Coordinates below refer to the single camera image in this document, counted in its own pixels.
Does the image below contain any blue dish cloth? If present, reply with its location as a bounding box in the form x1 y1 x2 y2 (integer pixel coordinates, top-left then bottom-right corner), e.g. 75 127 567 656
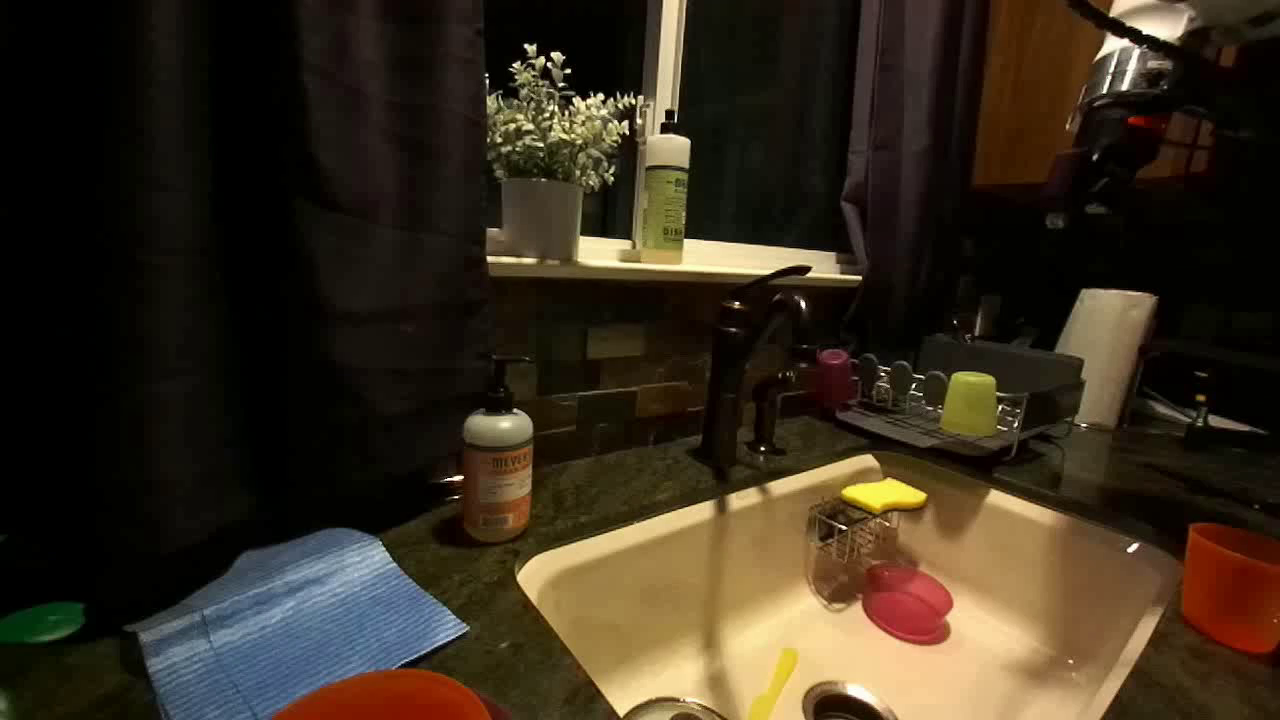
126 526 470 720

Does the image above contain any potted plant white pot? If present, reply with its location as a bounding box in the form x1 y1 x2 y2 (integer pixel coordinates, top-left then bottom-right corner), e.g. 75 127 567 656
479 41 643 264

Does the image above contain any white kitchen sink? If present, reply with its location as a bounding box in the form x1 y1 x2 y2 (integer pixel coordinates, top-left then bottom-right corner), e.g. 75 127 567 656
510 450 1188 720

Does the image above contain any yellow plastic utensil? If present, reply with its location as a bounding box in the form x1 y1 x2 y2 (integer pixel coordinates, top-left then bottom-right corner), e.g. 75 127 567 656
740 644 804 720

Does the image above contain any purple window curtain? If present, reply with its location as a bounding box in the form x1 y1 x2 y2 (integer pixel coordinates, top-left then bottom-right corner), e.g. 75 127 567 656
834 0 993 344

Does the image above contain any green plastic lid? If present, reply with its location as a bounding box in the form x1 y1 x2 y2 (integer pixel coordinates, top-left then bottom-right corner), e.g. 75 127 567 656
0 597 88 651

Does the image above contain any yellow sponge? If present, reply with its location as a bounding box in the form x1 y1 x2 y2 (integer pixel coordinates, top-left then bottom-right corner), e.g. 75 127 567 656
834 475 933 521

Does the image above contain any orange plastic bowl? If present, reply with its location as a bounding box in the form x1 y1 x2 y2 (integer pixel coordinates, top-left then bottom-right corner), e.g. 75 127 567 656
272 669 494 720

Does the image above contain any pink plastic cup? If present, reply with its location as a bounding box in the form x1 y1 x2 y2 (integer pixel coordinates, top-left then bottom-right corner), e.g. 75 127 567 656
810 344 858 414

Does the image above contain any wooden wall cabinet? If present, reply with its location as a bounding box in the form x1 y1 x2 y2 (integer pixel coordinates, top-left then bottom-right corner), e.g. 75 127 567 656
967 0 1112 192

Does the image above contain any metal sink drain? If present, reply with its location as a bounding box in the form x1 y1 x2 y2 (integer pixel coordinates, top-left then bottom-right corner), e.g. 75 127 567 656
798 675 895 720

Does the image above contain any green dish soap bottle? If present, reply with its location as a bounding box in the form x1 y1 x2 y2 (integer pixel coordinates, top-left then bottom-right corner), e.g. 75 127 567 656
626 108 694 268

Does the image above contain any dark bronze faucet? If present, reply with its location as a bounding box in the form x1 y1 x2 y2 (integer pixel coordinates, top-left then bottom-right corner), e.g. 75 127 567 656
694 261 817 472

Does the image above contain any green plastic cup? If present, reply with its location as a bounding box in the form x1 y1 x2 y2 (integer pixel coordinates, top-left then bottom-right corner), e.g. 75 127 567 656
937 367 1005 446

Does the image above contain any orange label soap dispenser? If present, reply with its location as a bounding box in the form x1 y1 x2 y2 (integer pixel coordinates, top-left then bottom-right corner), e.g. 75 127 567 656
455 356 540 548

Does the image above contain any orange plastic cup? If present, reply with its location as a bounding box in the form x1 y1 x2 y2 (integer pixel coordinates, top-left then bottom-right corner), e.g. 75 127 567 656
1176 521 1280 659

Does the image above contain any pink silicone scrubber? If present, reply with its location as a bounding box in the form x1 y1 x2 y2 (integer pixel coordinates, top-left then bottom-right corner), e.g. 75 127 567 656
858 562 955 647

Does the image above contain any white window sill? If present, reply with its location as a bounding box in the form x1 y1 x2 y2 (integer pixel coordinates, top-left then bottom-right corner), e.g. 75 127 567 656
482 228 862 293

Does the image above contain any grey dish drying rack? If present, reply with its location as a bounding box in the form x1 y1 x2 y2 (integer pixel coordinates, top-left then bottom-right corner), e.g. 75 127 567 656
833 334 1088 465

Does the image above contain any white paper towel roll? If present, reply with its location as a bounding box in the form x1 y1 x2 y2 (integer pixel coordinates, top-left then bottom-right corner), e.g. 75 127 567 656
1050 284 1163 431

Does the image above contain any dark window curtain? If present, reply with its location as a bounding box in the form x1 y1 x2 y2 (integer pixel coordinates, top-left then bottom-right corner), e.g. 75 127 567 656
0 0 491 604

